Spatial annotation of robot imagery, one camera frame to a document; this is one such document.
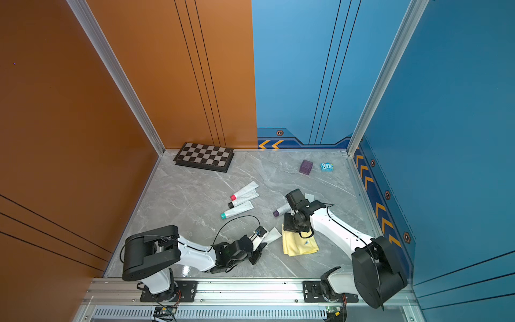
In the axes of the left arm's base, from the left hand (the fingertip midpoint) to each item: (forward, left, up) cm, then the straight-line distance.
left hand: (265, 243), depth 85 cm
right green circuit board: (-24, -25, 0) cm, 35 cm away
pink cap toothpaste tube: (+28, +8, +1) cm, 29 cm away
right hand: (+6, -9, +5) cm, 12 cm away
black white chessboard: (+47, +35, +4) cm, 59 cm away
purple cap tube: (+14, -8, +2) cm, 16 cm away
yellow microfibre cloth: (-3, -12, +5) cm, 13 cm away
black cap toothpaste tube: (+21, +10, +1) cm, 24 cm away
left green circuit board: (-24, +36, -3) cm, 44 cm away
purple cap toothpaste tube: (+1, -3, +4) cm, 5 cm away
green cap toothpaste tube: (+17, +11, 0) cm, 20 cm away
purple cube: (+39, -21, +5) cm, 44 cm away
